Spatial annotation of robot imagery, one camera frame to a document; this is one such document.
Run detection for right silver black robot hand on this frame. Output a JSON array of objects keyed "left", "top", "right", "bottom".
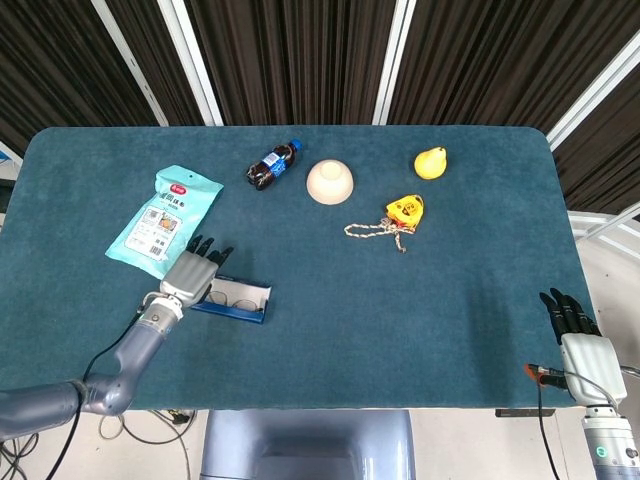
[{"left": 538, "top": 288, "right": 628, "bottom": 407}]

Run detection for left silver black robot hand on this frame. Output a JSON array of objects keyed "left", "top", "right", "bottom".
[{"left": 159, "top": 234, "right": 235, "bottom": 307}]

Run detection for eyeglasses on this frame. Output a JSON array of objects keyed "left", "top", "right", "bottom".
[{"left": 204, "top": 292, "right": 266, "bottom": 315}]

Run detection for blue patterned glasses case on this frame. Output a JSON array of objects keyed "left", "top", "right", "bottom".
[{"left": 190, "top": 276, "right": 273, "bottom": 326}]

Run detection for mint green wipes package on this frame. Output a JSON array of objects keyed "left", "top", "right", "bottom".
[{"left": 104, "top": 164, "right": 225, "bottom": 281}]

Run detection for small cola bottle blue label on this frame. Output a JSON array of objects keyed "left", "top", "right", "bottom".
[{"left": 245, "top": 138, "right": 305, "bottom": 192}]

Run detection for cream ceramic bowl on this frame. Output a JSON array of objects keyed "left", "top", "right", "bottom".
[{"left": 305, "top": 158, "right": 355, "bottom": 206}]

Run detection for teal velvet table cloth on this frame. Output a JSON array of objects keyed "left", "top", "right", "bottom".
[{"left": 0, "top": 124, "right": 596, "bottom": 412}]

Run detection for blue-grey robot torso base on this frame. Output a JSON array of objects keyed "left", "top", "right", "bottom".
[{"left": 199, "top": 409, "right": 416, "bottom": 480}]

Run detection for yellow tape measure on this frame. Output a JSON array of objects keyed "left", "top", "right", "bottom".
[{"left": 384, "top": 193, "right": 425, "bottom": 232}]

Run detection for dark brown pleated curtain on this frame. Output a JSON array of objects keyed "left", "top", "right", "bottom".
[{"left": 0, "top": 0, "right": 640, "bottom": 216}]

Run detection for yellow pear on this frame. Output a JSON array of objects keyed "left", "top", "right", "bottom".
[{"left": 413, "top": 145, "right": 449, "bottom": 181}]

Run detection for grey hand cable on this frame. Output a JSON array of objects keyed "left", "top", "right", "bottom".
[{"left": 563, "top": 369, "right": 622, "bottom": 406}]

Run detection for black cable with orange plug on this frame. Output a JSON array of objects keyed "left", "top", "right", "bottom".
[{"left": 523, "top": 363, "right": 570, "bottom": 480}]

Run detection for white aluminium frame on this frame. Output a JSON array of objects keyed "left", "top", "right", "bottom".
[{"left": 567, "top": 205, "right": 640, "bottom": 262}]

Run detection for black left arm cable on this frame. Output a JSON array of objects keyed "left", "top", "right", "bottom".
[{"left": 45, "top": 308, "right": 147, "bottom": 480}]

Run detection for beige braided rope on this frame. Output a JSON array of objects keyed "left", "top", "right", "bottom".
[{"left": 343, "top": 215, "right": 417, "bottom": 254}]

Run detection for grey floor cable loop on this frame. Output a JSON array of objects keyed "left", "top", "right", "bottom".
[{"left": 97, "top": 409, "right": 195, "bottom": 480}]

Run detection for wide white frame post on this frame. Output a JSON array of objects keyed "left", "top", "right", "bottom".
[
  {"left": 371, "top": 0, "right": 417, "bottom": 126},
  {"left": 156, "top": 0, "right": 224, "bottom": 127},
  {"left": 544, "top": 28, "right": 640, "bottom": 151}
]

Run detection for thin white frame post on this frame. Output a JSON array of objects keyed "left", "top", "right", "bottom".
[{"left": 91, "top": 0, "right": 170, "bottom": 127}]

